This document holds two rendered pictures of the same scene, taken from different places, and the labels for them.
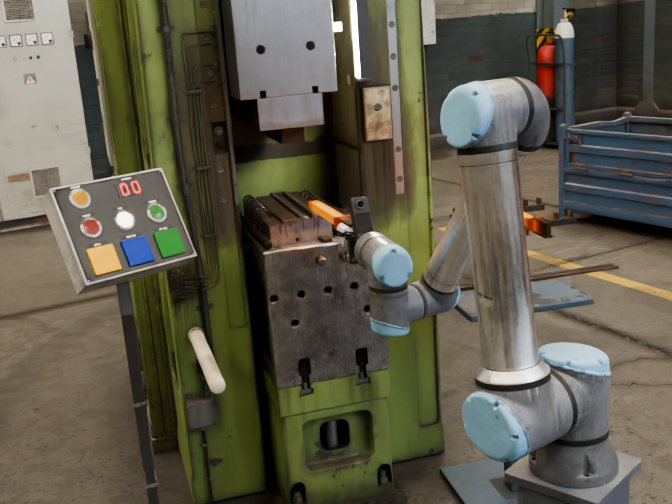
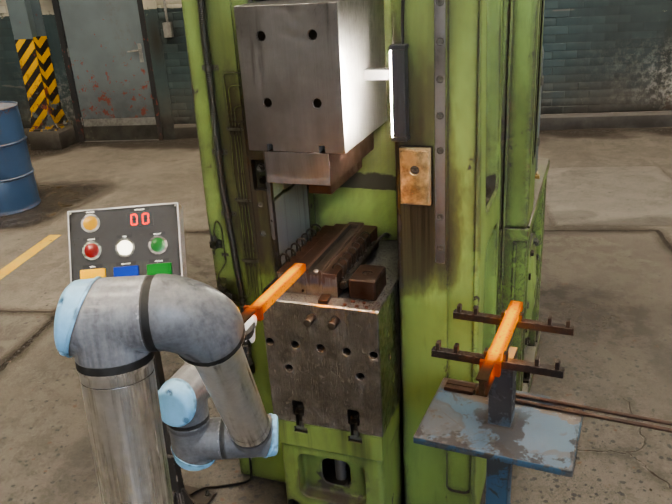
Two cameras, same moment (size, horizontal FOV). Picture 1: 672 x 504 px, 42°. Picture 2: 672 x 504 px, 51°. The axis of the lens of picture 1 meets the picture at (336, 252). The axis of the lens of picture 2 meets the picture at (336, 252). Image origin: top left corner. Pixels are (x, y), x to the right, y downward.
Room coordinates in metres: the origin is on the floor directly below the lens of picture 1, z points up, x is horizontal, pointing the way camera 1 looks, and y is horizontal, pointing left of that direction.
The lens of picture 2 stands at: (1.11, -1.15, 1.86)
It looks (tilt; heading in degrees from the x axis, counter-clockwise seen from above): 23 degrees down; 37
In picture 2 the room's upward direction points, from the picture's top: 4 degrees counter-clockwise
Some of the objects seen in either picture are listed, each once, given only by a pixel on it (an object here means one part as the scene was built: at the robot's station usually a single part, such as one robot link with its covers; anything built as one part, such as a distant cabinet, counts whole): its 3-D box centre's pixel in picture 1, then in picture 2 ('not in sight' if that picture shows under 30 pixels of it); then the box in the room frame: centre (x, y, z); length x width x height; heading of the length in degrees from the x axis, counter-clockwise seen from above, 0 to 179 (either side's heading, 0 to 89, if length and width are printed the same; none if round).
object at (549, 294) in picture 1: (512, 295); (501, 421); (2.60, -0.55, 0.69); 0.40 x 0.30 x 0.02; 102
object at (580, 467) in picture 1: (573, 445); not in sight; (1.70, -0.48, 0.65); 0.19 x 0.19 x 0.10
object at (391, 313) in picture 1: (392, 307); (196, 437); (1.92, -0.12, 0.92); 0.12 x 0.09 x 0.12; 126
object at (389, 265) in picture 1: (386, 262); (185, 393); (1.92, -0.11, 1.03); 0.12 x 0.09 x 0.10; 15
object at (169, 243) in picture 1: (169, 243); (160, 275); (2.35, 0.46, 1.01); 0.07 x 0.05 x 0.07; 131
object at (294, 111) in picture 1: (275, 106); (323, 149); (2.81, 0.16, 1.32); 0.42 x 0.20 x 0.10; 16
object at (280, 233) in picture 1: (285, 215); (330, 255); (2.81, 0.16, 0.96); 0.42 x 0.20 x 0.09; 16
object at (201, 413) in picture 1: (201, 410); not in sight; (2.63, 0.48, 0.36); 0.09 x 0.07 x 0.12; 106
